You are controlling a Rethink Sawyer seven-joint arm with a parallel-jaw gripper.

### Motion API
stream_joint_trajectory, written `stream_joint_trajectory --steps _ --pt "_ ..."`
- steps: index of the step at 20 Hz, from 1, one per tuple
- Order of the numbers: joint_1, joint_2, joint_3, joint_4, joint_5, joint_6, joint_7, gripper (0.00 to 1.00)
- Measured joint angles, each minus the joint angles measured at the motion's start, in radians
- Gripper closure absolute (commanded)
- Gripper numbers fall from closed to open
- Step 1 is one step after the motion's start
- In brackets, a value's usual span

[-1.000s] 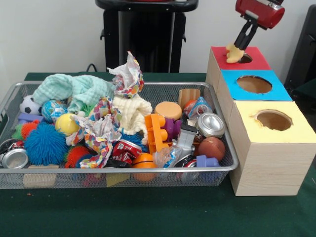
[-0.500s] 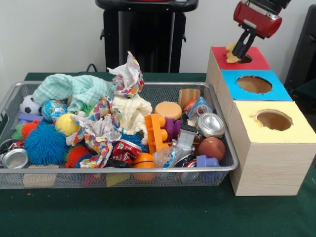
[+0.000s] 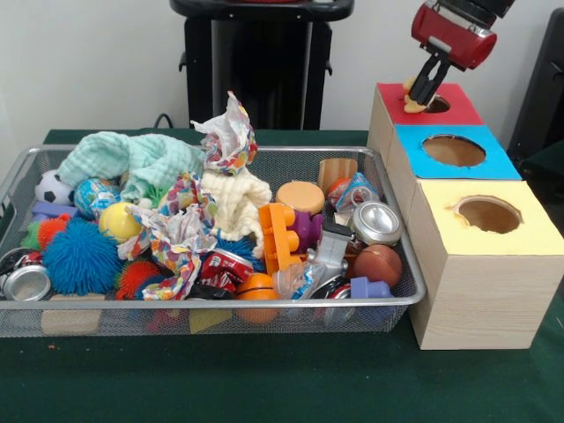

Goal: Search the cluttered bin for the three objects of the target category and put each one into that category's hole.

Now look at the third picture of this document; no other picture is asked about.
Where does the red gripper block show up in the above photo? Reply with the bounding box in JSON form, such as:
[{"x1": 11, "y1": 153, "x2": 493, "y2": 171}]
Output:
[{"x1": 405, "y1": 1, "x2": 499, "y2": 107}]

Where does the yellow plush toy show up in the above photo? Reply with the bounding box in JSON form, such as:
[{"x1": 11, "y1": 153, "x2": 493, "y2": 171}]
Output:
[{"x1": 401, "y1": 77, "x2": 438, "y2": 114}]

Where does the cream muslin cloth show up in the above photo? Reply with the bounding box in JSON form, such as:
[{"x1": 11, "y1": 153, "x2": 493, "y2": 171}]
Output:
[{"x1": 200, "y1": 169, "x2": 273, "y2": 256}]

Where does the mint knitted cloth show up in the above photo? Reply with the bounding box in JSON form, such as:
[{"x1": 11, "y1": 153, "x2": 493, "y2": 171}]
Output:
[{"x1": 56, "y1": 130, "x2": 207, "y2": 202}]

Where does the blue fuzzy ball with eyes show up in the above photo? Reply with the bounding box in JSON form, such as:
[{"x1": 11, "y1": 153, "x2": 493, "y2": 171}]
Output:
[{"x1": 42, "y1": 218, "x2": 124, "y2": 295}]

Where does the wooden box with three holes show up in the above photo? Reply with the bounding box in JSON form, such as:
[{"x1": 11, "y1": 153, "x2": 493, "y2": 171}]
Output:
[{"x1": 367, "y1": 81, "x2": 564, "y2": 352}]

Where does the clear mesh bin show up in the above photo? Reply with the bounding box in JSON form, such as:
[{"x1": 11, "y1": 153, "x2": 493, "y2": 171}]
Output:
[{"x1": 0, "y1": 145, "x2": 427, "y2": 338}]

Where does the black chair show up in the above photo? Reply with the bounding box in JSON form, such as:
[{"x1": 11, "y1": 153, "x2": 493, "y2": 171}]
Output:
[{"x1": 506, "y1": 6, "x2": 564, "y2": 155}]

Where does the silver drink can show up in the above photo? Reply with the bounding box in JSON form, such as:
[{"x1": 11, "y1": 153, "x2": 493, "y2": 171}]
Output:
[{"x1": 352, "y1": 201, "x2": 402, "y2": 247}]

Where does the purple spiky toy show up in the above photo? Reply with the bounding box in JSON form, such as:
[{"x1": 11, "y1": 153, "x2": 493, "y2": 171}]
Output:
[{"x1": 294, "y1": 210, "x2": 325, "y2": 255}]

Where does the brown football toy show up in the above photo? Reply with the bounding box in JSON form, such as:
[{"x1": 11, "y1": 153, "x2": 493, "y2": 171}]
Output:
[{"x1": 353, "y1": 244, "x2": 404, "y2": 290}]

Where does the orange plastic block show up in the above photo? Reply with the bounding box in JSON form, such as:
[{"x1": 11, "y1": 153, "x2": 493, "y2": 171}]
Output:
[{"x1": 258, "y1": 202, "x2": 312, "y2": 274}]

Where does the blue spiky ball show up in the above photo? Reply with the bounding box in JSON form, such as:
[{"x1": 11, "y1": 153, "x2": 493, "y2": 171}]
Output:
[{"x1": 215, "y1": 237, "x2": 265, "y2": 272}]

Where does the orange basketball toy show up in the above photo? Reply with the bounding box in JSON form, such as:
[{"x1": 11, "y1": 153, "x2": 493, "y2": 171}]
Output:
[{"x1": 235, "y1": 272, "x2": 282, "y2": 325}]

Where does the dark green tablecloth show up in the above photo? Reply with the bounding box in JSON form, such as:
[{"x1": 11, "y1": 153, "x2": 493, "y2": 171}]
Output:
[{"x1": 0, "y1": 128, "x2": 564, "y2": 423}]

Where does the globe print ball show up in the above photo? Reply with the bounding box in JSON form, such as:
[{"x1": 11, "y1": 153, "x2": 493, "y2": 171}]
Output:
[{"x1": 73, "y1": 178, "x2": 122, "y2": 219}]

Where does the black and white soccer ball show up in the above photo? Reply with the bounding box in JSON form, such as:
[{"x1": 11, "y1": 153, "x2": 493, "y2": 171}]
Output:
[{"x1": 34, "y1": 170, "x2": 76, "y2": 206}]

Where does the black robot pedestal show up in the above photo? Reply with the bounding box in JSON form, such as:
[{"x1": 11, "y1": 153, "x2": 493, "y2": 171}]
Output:
[{"x1": 169, "y1": 0, "x2": 356, "y2": 131}]

